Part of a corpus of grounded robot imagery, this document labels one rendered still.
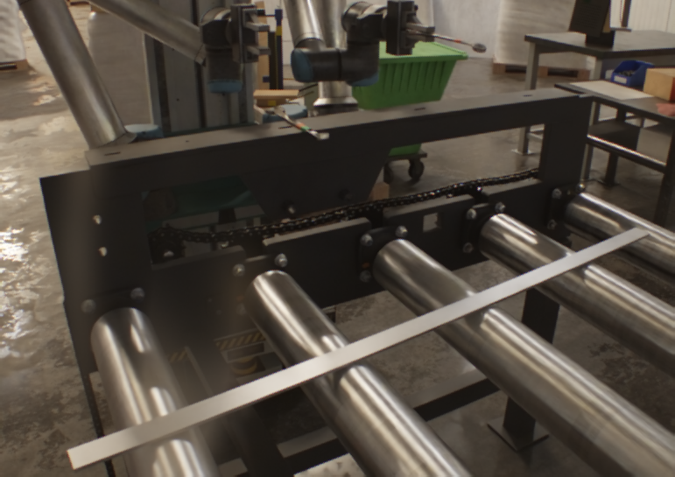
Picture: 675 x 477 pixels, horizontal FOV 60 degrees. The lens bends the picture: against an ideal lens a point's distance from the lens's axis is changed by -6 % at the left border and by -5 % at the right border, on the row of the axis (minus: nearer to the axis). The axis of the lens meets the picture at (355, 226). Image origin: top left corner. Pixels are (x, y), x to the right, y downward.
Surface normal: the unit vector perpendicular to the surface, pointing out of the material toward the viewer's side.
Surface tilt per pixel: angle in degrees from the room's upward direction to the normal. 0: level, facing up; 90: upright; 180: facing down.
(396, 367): 0
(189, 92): 90
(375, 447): 48
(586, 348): 0
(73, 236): 90
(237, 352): 90
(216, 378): 0
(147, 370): 8
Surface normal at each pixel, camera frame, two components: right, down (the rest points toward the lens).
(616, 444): -0.69, -0.38
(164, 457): -0.11, -0.86
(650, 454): -0.50, -0.61
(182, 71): 0.43, 0.40
